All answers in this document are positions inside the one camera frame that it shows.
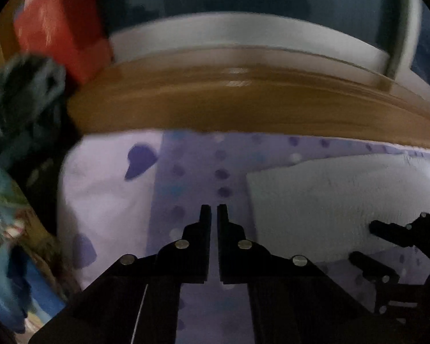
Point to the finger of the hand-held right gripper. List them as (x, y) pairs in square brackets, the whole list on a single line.
[(387, 231), (369, 263)]

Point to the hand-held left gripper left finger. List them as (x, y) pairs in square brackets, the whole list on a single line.
[(203, 247)]

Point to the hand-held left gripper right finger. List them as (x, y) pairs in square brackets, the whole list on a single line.
[(223, 251)]

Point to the striped grey shirt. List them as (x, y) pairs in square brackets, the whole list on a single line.
[(326, 200)]

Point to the dark cloth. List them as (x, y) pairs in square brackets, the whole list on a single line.
[(25, 107)]

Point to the purple dotted bedsheet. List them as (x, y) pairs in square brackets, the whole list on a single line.
[(193, 165)]

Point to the red box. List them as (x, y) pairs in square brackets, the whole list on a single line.
[(57, 25)]

